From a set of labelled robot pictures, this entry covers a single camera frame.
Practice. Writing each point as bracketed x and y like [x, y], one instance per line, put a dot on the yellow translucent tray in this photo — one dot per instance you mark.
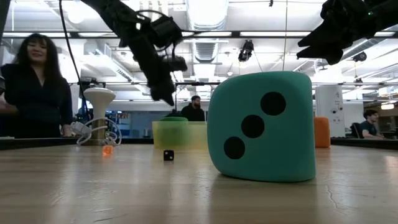
[196, 137]

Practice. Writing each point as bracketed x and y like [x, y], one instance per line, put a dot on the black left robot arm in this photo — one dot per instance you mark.
[115, 12]

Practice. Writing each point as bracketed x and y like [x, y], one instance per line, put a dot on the black ceiling camera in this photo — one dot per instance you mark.
[360, 56]
[246, 51]

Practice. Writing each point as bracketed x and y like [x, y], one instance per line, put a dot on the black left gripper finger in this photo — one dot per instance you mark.
[170, 91]
[157, 88]

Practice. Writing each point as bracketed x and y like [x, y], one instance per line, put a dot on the white cabinet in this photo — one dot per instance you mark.
[331, 105]

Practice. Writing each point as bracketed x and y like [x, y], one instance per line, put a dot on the green foam die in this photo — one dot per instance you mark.
[174, 119]

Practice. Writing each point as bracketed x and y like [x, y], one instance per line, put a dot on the small black die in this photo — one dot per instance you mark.
[168, 155]

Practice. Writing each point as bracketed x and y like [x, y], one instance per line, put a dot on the person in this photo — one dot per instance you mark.
[193, 113]
[368, 129]
[34, 99]

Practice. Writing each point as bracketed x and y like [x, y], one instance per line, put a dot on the black aluminium table frame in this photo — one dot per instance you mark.
[40, 142]

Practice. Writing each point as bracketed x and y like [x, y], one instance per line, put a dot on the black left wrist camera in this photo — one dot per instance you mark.
[177, 63]

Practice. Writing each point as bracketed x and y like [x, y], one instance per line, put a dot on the black overhead rail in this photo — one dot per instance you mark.
[236, 34]

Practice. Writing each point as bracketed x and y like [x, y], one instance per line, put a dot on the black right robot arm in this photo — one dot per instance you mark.
[388, 15]

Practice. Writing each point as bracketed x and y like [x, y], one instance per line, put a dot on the orange foam die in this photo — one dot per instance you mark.
[321, 133]

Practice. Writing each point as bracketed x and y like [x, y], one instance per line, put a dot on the small orange translucent die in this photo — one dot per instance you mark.
[107, 150]

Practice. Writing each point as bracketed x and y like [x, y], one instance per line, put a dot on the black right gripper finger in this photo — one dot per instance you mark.
[326, 53]
[323, 37]

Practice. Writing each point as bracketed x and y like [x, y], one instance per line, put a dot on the white mushroom-shaped lamp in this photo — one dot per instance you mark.
[99, 96]

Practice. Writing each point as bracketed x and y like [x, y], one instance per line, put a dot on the teal foam die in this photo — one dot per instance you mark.
[280, 155]

